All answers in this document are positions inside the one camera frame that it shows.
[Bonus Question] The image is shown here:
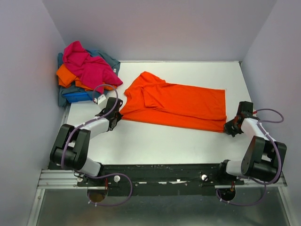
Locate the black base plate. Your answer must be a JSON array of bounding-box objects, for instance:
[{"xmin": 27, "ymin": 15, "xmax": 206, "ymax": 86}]
[{"xmin": 77, "ymin": 163, "xmax": 244, "ymax": 196}]

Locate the magenta t shirt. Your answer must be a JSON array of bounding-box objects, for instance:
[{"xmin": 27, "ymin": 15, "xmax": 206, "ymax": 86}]
[{"xmin": 63, "ymin": 41, "xmax": 123, "ymax": 92}]

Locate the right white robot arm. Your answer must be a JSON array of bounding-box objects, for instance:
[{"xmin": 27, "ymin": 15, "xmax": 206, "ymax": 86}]
[{"xmin": 216, "ymin": 101, "xmax": 287, "ymax": 185}]

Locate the grey blue t shirt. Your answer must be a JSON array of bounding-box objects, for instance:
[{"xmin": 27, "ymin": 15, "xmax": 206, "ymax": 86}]
[{"xmin": 58, "ymin": 49, "xmax": 120, "ymax": 107}]

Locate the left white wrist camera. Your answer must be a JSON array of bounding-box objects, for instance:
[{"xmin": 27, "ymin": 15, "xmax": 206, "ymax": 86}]
[{"xmin": 94, "ymin": 94, "xmax": 108, "ymax": 107}]

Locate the orange t shirt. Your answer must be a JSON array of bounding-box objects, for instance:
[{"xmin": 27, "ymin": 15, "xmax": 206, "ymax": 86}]
[
  {"xmin": 120, "ymin": 72, "xmax": 227, "ymax": 132},
  {"xmin": 56, "ymin": 64, "xmax": 123, "ymax": 92}
]

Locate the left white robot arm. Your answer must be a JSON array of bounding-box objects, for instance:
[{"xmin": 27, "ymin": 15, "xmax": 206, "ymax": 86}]
[{"xmin": 50, "ymin": 97, "xmax": 123, "ymax": 186}]

